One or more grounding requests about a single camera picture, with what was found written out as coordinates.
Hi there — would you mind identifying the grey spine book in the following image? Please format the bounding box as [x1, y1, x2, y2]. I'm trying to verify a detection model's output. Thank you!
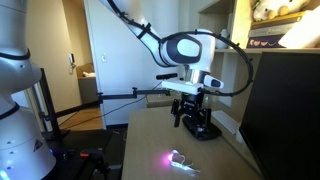
[248, 24, 298, 38]

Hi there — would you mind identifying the yellow spine book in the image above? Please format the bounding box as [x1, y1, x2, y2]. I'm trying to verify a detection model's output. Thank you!
[251, 11, 306, 30]

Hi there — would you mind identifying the black stereo camera bar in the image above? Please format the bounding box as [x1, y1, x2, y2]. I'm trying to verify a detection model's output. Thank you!
[155, 72, 179, 81]

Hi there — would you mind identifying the black clamp with red tip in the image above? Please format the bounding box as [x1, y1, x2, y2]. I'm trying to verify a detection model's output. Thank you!
[79, 149, 111, 180]

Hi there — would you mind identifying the light wooden shelf unit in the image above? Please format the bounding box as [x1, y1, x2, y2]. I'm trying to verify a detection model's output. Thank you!
[196, 0, 320, 114]

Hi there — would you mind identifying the white keyboard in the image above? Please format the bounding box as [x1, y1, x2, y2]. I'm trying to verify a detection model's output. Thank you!
[211, 109, 242, 135]

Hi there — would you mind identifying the brown armchair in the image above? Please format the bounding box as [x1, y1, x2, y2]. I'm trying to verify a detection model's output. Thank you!
[75, 63, 99, 105]

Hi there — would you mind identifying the black computer monitor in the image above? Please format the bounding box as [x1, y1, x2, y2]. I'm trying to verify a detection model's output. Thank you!
[239, 51, 320, 180]

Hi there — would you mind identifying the purple moon phase book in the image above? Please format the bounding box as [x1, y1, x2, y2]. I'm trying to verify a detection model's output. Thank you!
[247, 34, 288, 49]

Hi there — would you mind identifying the white plush toy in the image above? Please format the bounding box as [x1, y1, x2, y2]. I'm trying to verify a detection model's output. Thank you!
[252, 0, 311, 22]

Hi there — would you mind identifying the white strap with light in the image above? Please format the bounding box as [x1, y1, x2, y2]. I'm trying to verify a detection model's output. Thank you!
[162, 149, 201, 178]

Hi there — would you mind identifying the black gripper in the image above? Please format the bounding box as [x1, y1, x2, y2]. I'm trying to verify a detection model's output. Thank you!
[170, 92, 212, 133]

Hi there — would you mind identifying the black camera stand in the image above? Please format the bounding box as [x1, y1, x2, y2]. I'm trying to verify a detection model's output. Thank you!
[39, 68, 173, 141]

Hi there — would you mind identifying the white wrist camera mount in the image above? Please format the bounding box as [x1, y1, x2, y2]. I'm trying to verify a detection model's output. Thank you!
[161, 80, 204, 95]

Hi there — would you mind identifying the black floor mat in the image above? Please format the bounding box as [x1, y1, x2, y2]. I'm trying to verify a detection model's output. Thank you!
[41, 128, 129, 180]

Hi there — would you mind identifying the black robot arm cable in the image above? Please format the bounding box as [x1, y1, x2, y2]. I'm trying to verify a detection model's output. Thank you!
[107, 0, 254, 98]

